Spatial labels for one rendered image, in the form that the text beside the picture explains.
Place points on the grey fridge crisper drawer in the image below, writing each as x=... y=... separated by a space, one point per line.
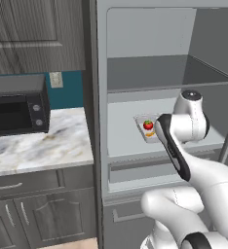
x=135 y=176

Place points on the grey open fridge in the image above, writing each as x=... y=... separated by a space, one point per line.
x=101 y=97

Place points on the grey fridge shelf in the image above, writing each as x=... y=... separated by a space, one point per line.
x=145 y=73

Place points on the black microwave door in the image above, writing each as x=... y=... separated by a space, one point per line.
x=8 y=113

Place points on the white wall outlet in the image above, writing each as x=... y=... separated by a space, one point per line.
x=56 y=79

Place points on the dark wood upper cupboard door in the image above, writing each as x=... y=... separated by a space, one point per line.
x=34 y=32

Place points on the black microwave oven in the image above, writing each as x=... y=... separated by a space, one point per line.
x=18 y=84

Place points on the dark grey drawer front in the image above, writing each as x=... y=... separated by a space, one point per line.
x=41 y=181

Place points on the grey freezer drawer front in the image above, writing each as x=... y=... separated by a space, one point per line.
x=122 y=231

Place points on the orange shrimp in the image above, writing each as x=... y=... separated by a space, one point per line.
x=150 y=133

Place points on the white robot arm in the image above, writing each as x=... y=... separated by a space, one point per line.
x=200 y=181

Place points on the clear tupperware container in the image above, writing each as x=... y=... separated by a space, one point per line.
x=142 y=131

